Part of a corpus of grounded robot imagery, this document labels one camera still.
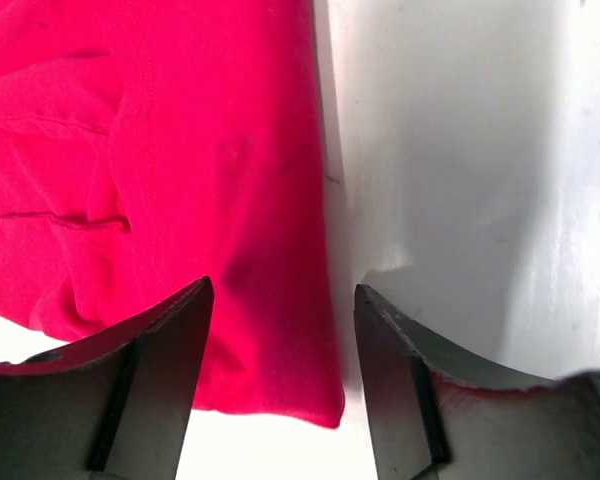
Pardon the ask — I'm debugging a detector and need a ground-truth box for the red t shirt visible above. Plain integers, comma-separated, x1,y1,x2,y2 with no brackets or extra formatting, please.
0,1,345,428

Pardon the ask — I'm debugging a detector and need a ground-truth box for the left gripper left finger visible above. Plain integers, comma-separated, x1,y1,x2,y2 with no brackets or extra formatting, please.
0,278,214,479

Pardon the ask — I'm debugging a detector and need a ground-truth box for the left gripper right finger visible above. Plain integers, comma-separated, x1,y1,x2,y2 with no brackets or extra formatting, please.
354,284,600,479

